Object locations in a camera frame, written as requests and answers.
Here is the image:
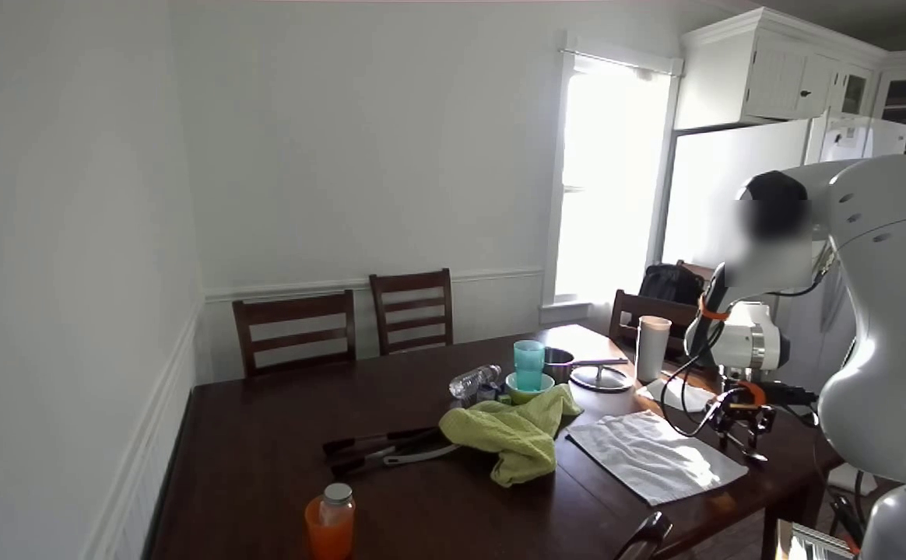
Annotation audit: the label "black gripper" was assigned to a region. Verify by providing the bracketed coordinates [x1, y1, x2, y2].
[717, 380, 782, 467]

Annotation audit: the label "white towel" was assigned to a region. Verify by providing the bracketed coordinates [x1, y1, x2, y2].
[564, 409, 754, 510]

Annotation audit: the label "white paper napkin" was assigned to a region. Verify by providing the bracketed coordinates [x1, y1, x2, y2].
[641, 377, 720, 418]

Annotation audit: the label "tall steel tumbler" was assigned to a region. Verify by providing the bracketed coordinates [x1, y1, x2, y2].
[632, 312, 677, 389]

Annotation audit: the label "metal tongs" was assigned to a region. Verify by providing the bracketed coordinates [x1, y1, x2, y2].
[610, 508, 679, 560]

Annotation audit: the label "steel pot lid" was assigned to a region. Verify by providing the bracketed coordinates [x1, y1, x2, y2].
[568, 360, 639, 397]

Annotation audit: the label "black backpack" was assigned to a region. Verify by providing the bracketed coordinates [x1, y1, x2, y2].
[639, 263, 707, 309]

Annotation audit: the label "steel saucepan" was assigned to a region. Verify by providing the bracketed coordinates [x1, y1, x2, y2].
[541, 345, 632, 386]

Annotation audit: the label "teal bowl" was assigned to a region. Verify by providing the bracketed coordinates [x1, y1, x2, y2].
[503, 369, 562, 404]

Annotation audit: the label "teal plastic cup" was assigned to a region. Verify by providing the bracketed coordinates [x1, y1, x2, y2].
[510, 337, 549, 392]

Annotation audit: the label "green cloth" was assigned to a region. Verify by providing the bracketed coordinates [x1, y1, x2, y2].
[437, 382, 584, 491]

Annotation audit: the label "white refrigerator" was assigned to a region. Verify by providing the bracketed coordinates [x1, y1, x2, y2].
[660, 112, 906, 397]

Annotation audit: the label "clear crumpled plastic container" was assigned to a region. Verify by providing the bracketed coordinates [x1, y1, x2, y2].
[446, 360, 509, 409]

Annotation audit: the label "bright window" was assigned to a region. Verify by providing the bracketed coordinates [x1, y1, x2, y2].
[551, 45, 679, 316]

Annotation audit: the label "white tall cabinet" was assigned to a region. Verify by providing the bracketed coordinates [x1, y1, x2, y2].
[674, 5, 892, 134]

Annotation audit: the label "orange juice bottle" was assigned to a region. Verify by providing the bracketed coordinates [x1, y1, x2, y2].
[303, 479, 360, 560]

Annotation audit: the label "silver black handled knife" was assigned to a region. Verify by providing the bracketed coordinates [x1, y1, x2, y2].
[379, 438, 463, 472]

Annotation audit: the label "black handled kitchen utensil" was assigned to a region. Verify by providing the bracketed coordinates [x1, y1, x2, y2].
[319, 423, 446, 472]

